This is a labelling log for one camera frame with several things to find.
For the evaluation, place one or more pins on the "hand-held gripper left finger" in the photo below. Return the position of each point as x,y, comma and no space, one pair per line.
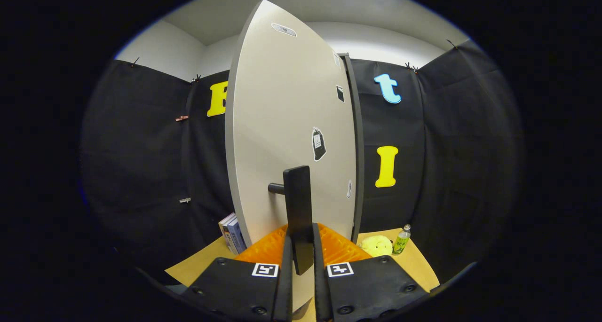
284,289

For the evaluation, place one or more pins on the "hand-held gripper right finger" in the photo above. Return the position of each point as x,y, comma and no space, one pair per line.
321,289

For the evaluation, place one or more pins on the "grey shoe cabinet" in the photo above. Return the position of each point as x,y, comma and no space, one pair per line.
360,148

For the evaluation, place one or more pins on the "yellow plush toy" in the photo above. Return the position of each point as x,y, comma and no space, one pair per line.
376,246

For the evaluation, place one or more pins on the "white cover book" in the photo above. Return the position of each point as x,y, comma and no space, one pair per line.
225,232

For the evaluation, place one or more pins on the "green drink bottle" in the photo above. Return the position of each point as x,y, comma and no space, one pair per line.
401,242

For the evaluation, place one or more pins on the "black backdrop cloth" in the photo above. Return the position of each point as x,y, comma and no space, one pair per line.
447,148

